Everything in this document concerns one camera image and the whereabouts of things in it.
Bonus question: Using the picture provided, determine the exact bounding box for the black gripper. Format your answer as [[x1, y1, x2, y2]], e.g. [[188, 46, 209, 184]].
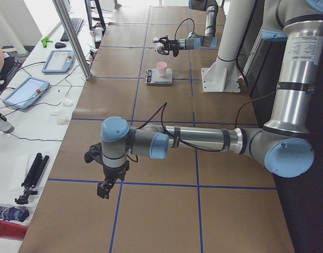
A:
[[152, 35, 180, 56], [97, 160, 130, 199]]

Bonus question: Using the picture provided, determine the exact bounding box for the pink paper cup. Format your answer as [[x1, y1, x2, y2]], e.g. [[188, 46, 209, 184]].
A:
[[155, 61, 167, 77]]

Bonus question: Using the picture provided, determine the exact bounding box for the clear glass sauce bottle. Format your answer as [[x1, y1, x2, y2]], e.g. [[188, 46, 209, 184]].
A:
[[155, 43, 165, 54]]

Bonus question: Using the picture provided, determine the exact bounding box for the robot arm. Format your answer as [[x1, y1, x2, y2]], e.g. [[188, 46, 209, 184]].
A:
[[152, 1, 219, 57], [94, 1, 323, 199]]

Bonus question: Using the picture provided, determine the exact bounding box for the silver kitchen scale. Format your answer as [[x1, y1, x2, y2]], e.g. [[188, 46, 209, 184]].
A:
[[144, 68, 173, 84]]

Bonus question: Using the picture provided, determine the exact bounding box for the black folded tripod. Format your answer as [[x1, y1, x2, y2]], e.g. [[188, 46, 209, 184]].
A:
[[15, 153, 50, 205]]

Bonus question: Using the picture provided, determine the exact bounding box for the crumpled white tissue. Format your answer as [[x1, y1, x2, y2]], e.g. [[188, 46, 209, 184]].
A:
[[49, 98, 74, 125]]

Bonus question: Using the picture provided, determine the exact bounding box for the black keyboard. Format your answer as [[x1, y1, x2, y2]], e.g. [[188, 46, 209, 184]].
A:
[[60, 17, 84, 42]]

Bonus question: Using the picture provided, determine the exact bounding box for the folded blue umbrella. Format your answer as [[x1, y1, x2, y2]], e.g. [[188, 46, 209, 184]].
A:
[[0, 206, 30, 222]]

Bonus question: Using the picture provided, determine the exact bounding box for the upper teach pendant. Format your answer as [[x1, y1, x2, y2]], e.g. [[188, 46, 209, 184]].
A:
[[42, 50, 75, 74]]

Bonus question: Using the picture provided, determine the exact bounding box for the teach pendant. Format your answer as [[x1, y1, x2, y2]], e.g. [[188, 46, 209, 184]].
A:
[[42, 50, 75, 74], [3, 77, 50, 110]]

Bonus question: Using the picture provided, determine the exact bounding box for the red cylinder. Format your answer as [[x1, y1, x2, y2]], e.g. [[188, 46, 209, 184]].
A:
[[0, 220, 28, 241]]

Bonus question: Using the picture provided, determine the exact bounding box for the black computer mouse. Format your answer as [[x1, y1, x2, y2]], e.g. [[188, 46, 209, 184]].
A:
[[54, 42, 66, 49]]

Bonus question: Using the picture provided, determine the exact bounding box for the green plastic tool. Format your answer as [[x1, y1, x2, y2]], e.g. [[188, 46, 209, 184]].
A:
[[41, 37, 53, 48]]

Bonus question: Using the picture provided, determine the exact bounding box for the lower teach pendant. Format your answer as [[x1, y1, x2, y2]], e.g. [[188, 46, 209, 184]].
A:
[[3, 77, 50, 110]]

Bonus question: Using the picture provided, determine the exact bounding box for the grey water bottle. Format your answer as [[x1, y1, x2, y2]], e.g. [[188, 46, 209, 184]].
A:
[[0, 113, 14, 133]]

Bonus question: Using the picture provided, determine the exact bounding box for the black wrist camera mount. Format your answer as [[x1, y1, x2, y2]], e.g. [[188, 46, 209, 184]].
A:
[[84, 142, 103, 165]]

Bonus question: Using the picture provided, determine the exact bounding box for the black camera cable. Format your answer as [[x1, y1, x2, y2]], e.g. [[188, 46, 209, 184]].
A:
[[174, 17, 196, 41], [126, 102, 278, 163]]

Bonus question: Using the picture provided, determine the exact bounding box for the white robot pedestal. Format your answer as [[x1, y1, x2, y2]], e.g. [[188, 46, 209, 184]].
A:
[[201, 0, 256, 93]]

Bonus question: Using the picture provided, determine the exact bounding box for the aluminium frame post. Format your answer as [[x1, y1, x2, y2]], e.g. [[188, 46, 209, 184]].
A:
[[52, 0, 92, 80]]

